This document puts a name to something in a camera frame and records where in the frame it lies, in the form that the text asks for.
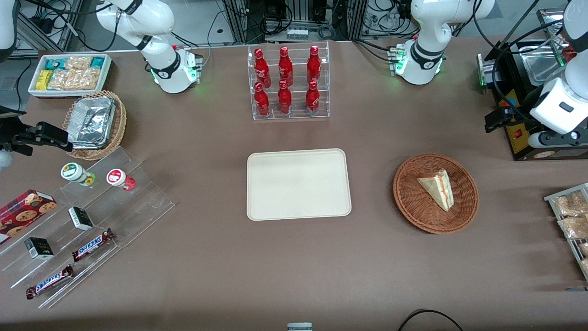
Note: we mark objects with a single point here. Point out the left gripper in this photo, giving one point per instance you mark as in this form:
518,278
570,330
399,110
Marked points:
525,109

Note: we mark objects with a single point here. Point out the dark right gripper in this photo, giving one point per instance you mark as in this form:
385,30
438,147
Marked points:
13,138

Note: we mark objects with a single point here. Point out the triangular sandwich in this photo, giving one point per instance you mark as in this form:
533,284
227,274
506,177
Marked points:
438,188

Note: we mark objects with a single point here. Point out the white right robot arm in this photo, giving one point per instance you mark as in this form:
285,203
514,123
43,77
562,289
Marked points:
161,69

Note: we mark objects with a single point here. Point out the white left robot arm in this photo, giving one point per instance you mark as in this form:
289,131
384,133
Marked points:
427,27

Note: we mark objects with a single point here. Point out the light tan wicker basket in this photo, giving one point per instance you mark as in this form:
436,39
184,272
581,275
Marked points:
120,124

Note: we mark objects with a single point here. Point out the round brown wicker basket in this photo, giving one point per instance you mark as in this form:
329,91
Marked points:
413,202

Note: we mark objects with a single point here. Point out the tray of packaged pastries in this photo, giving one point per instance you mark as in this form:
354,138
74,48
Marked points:
568,240

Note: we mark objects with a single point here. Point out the beige plastic tray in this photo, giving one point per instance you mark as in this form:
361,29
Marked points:
298,184

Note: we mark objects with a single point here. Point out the green lid cup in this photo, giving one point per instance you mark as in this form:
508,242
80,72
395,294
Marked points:
73,172

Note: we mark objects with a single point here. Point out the white rectangular snack bin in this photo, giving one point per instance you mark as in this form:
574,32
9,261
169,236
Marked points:
34,89

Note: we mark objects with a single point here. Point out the aluminium foil container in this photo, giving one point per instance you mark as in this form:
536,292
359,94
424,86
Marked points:
92,122

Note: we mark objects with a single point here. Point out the yellow snack pack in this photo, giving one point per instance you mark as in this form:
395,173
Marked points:
43,80

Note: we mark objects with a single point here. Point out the clear cracker bag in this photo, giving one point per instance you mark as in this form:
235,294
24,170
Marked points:
78,63
59,80
85,79

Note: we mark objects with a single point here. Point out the stainless steel pan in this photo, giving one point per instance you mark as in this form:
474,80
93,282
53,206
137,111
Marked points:
542,66

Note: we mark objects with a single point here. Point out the black heated display case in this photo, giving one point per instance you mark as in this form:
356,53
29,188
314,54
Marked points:
517,50

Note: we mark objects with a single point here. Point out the teal snack pack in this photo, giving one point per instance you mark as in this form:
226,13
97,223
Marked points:
98,62
54,64

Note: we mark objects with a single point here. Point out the red cookie box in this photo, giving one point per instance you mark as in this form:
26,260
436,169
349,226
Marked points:
23,214

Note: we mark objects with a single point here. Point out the red lid cup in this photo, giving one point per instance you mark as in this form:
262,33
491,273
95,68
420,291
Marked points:
117,177

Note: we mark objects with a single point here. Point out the small black box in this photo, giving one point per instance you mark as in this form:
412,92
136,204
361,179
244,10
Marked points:
80,218
39,248

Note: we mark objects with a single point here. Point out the clear bagged pastry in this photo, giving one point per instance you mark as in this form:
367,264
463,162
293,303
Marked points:
576,227
572,204
584,249
585,266

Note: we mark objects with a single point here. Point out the snickers bar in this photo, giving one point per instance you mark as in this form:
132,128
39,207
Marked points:
92,245
48,282

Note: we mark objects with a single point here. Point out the clear acrylic stepped display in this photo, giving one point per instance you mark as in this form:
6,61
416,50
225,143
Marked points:
138,207

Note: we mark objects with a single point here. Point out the red cola bottle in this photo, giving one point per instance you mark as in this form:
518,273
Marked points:
313,64
285,101
262,103
262,69
285,66
313,101

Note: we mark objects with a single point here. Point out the clear acrylic bottle rack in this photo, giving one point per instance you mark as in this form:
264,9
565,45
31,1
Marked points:
296,99

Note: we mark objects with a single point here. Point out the white power strip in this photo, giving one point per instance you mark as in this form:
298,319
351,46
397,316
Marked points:
297,33

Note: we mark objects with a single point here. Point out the small grey device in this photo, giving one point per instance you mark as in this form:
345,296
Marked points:
299,327

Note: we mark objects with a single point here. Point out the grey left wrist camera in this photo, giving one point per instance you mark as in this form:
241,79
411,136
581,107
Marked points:
551,139

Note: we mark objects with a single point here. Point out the aluminium equipment frame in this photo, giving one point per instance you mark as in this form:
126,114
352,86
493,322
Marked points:
243,18

